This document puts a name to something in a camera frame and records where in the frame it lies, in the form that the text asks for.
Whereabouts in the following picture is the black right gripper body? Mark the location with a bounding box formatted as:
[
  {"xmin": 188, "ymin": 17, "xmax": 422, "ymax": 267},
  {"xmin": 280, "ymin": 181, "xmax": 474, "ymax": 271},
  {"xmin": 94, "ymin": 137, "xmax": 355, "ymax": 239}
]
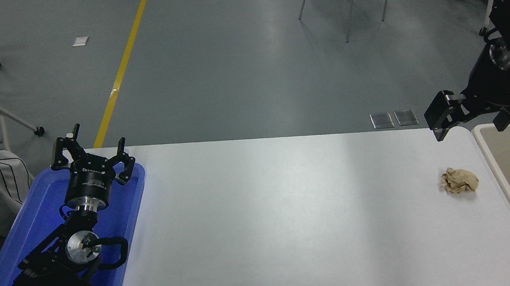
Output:
[{"xmin": 459, "ymin": 54, "xmax": 510, "ymax": 112}]

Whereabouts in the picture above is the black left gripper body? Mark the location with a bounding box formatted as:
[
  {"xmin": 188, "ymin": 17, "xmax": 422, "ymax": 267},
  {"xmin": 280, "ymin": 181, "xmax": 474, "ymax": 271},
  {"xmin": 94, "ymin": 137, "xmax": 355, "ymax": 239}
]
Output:
[{"xmin": 60, "ymin": 152, "xmax": 121, "ymax": 206}]

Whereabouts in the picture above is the tan paper ball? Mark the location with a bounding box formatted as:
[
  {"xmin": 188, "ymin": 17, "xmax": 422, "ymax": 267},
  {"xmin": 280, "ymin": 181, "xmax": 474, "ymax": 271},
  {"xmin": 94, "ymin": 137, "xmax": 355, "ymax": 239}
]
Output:
[{"xmin": 439, "ymin": 164, "xmax": 480, "ymax": 196}]

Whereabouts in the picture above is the silver floor plate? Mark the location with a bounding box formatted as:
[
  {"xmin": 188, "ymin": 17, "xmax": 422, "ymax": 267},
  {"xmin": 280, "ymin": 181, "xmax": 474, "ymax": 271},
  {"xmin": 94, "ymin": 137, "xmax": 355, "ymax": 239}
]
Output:
[
  {"xmin": 394, "ymin": 108, "xmax": 419, "ymax": 127},
  {"xmin": 370, "ymin": 111, "xmax": 395, "ymax": 130}
]

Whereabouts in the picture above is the blue plastic tray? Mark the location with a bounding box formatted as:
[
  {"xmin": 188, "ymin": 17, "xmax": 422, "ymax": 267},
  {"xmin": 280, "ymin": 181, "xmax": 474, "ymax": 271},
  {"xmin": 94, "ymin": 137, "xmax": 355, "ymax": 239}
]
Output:
[{"xmin": 0, "ymin": 156, "xmax": 159, "ymax": 286}]

